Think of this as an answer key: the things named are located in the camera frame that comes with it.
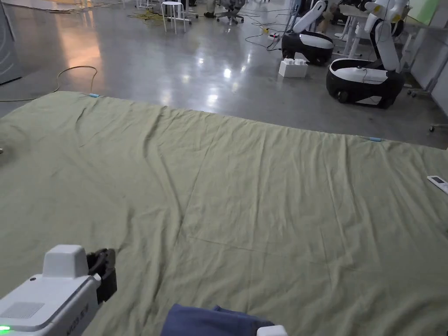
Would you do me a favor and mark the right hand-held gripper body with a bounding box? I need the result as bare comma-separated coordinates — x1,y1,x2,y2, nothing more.
257,325,288,336

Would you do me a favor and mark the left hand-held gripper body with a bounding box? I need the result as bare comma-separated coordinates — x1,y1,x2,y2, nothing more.
0,245,118,336

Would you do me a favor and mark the dark blue garment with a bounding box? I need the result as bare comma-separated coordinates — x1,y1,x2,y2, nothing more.
163,303,276,336

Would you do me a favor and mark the bed with pale green sheet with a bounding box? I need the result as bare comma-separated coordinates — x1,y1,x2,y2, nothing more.
0,91,448,336

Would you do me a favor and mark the white remote control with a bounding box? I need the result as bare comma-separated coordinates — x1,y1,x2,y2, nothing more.
427,175,448,194

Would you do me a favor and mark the white round stool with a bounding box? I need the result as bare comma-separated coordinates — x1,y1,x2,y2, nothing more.
161,1,193,35

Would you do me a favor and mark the white foam block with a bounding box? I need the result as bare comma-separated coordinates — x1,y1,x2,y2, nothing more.
278,58,309,79

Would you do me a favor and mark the white and black wheeled robot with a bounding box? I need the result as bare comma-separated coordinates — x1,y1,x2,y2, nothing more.
325,0,407,108
281,0,335,67

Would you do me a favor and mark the grey office chair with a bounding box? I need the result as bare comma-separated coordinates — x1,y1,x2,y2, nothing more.
215,0,246,25

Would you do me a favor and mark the white desk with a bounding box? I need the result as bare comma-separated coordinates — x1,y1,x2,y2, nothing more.
334,3,368,60

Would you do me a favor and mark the long yellow floor cable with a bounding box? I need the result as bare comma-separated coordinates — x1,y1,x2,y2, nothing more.
0,65,99,103

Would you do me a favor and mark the tangled yellow cable heap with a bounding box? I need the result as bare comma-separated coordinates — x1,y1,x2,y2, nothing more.
127,9,166,22

